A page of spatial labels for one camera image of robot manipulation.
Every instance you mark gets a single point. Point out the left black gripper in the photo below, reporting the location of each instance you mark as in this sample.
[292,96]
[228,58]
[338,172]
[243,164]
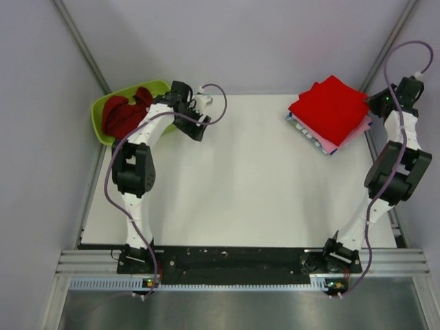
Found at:
[193,130]

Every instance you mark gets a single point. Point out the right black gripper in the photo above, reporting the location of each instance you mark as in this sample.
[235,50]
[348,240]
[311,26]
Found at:
[372,101]

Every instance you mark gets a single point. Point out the bright red t-shirt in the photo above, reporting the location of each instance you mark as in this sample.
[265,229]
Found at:
[332,109]

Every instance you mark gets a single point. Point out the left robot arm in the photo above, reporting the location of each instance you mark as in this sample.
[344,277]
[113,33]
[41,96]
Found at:
[133,170]

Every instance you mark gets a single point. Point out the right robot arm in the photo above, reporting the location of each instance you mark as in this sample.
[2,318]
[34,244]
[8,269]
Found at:
[393,177]

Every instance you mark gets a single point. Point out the pink folded t-shirt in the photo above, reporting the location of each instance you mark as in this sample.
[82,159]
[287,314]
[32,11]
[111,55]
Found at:
[330,146]

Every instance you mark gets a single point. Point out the green plastic basin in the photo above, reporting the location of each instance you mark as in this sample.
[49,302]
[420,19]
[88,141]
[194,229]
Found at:
[156,87]

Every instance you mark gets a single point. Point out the dark red t-shirt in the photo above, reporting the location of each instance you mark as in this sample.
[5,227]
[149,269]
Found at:
[119,117]

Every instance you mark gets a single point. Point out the patterned folded t-shirt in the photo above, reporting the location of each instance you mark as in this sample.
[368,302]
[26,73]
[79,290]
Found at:
[298,126]

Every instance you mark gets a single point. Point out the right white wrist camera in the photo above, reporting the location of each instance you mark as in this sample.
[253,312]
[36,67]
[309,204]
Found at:
[419,76]

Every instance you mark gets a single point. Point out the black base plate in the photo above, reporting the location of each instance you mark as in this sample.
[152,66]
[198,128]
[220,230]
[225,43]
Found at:
[171,265]

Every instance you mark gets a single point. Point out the aluminium frame rail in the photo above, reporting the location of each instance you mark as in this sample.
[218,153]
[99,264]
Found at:
[384,263]

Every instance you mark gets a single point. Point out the grey slotted cable duct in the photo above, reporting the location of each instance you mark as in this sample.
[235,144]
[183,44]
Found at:
[143,285]

